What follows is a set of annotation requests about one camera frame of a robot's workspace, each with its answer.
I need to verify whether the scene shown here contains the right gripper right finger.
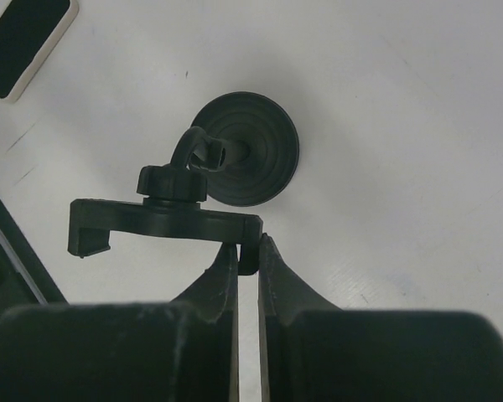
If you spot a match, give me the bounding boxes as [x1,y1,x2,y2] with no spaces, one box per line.
[258,236,503,401]

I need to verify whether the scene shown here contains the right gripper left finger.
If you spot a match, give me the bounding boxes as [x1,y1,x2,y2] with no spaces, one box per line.
[0,244,239,401]

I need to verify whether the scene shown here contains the black phone stand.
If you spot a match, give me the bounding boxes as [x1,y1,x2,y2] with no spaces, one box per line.
[68,91,299,276]

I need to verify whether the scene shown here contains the black phone cream case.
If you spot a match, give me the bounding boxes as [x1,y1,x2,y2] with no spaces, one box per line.
[0,0,80,102]

